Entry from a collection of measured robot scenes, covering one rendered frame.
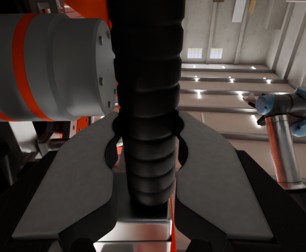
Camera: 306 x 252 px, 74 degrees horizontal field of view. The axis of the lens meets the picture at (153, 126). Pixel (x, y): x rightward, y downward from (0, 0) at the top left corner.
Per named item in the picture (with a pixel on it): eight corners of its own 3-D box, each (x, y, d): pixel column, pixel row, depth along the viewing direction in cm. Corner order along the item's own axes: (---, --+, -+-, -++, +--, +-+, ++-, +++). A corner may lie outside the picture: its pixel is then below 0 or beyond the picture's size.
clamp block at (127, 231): (42, 222, 14) (61, 261, 17) (173, 221, 14) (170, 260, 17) (68, 170, 18) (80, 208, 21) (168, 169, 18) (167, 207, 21)
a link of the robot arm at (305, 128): (317, 120, 79) (309, 138, 83) (297, 107, 88) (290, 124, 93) (299, 121, 78) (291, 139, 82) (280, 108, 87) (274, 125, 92)
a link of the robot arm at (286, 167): (273, 224, 76) (249, 100, 85) (300, 221, 77) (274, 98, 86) (297, 234, 65) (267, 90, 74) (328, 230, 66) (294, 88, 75)
